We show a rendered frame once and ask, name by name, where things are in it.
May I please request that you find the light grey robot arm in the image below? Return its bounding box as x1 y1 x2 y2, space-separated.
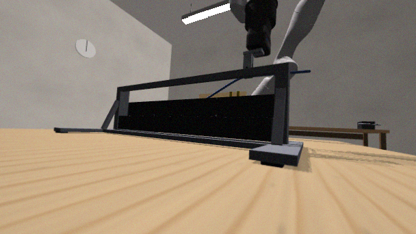
251 0 325 95

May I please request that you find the black metal rack frame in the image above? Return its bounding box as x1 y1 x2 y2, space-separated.
54 62 303 168

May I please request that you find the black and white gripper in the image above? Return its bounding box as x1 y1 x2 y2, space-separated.
229 0 278 69

